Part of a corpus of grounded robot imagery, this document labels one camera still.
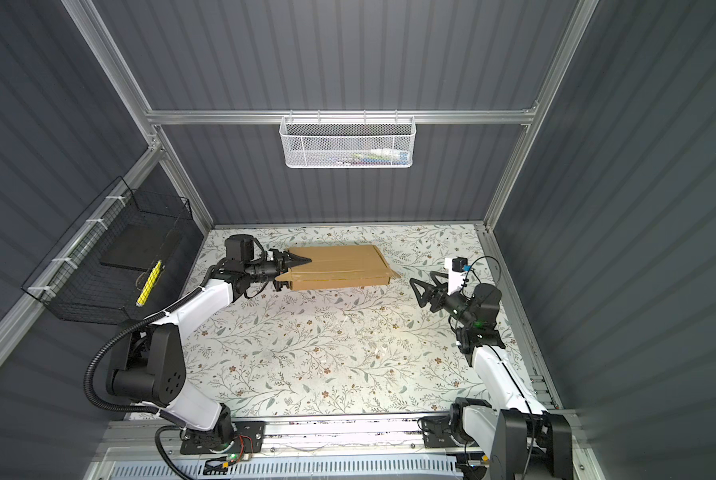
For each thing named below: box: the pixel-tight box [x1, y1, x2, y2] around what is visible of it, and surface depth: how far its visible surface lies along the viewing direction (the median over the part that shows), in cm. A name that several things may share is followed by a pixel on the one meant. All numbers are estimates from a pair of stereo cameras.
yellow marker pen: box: [135, 259, 163, 307], surface depth 72 cm
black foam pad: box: [100, 224, 183, 271], surface depth 77 cm
